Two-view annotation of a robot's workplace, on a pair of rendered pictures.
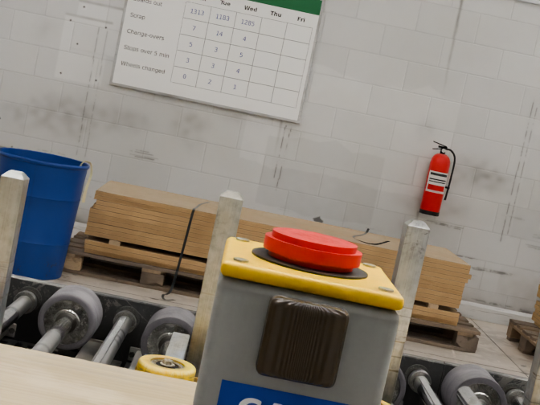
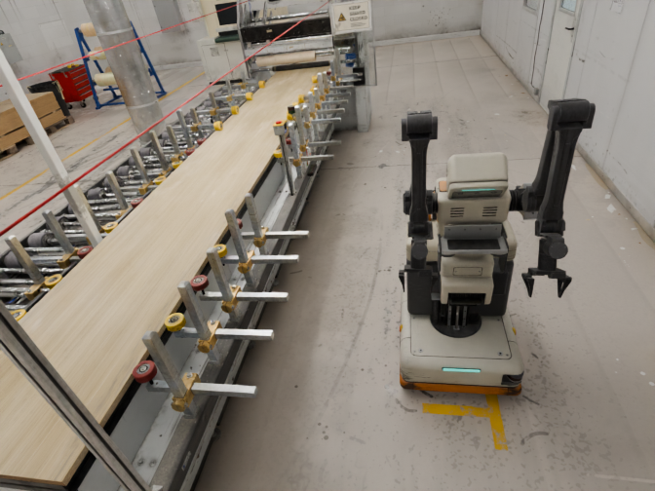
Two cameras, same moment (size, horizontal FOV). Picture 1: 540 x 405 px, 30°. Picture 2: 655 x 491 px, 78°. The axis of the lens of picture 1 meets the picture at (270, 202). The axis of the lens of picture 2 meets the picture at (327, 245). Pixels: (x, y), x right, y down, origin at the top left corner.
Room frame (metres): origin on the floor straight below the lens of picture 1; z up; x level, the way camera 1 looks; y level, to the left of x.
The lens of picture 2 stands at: (-0.51, 2.47, 2.05)
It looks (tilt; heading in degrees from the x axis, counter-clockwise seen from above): 35 degrees down; 286
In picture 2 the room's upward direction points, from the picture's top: 9 degrees counter-clockwise
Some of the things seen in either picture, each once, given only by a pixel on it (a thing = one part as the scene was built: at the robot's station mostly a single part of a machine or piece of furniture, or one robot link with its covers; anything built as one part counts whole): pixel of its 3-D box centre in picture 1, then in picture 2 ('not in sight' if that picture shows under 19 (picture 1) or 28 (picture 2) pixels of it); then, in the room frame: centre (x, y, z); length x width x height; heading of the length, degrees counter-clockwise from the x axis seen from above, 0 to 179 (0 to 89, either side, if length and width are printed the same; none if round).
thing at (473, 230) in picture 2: not in sight; (471, 248); (-0.71, 1.03, 0.99); 0.28 x 0.16 x 0.22; 2
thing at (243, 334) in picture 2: not in sight; (223, 334); (0.30, 1.43, 0.82); 0.43 x 0.03 x 0.04; 2
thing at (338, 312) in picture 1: (302, 341); not in sight; (0.37, -0.02, 1.20); 0.03 x 0.01 x 0.03; 92
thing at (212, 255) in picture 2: not in sight; (225, 290); (0.36, 1.22, 0.88); 0.04 x 0.04 x 0.48; 2
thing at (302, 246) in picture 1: (310, 257); not in sight; (0.40, -0.02, 1.22); 0.04 x 0.04 x 0.02
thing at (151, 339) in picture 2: not in sight; (173, 379); (0.34, 1.72, 0.91); 0.04 x 0.04 x 0.48; 2
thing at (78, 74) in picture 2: not in sight; (74, 87); (7.22, -5.87, 0.41); 0.76 x 0.48 x 0.81; 99
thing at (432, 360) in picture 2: not in sight; (454, 333); (-0.70, 0.74, 0.16); 0.67 x 0.64 x 0.25; 92
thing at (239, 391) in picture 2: not in sight; (201, 389); (0.29, 1.68, 0.80); 0.43 x 0.03 x 0.04; 2
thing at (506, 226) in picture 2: not in sight; (456, 267); (-0.69, 0.65, 0.59); 0.55 x 0.34 x 0.83; 2
